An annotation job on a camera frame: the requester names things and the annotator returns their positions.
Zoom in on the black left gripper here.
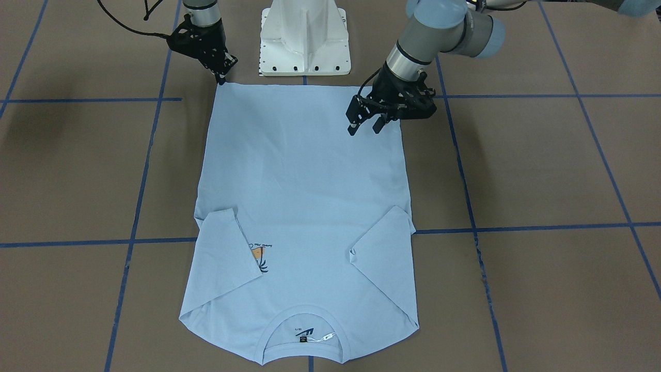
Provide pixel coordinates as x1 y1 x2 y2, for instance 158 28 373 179
345 65 437 136

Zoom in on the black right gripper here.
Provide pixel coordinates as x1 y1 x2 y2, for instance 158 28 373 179
167 20 238 86

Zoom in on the light blue t-shirt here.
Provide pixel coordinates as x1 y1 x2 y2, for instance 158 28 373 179
179 83 419 365

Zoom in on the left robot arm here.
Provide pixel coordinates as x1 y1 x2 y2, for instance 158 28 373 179
347 1 659 135

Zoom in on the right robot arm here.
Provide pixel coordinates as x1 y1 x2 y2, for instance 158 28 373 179
167 1 238 85

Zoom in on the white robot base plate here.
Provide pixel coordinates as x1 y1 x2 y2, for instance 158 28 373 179
258 1 352 77

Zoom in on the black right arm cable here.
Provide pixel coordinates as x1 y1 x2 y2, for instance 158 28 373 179
97 0 179 38

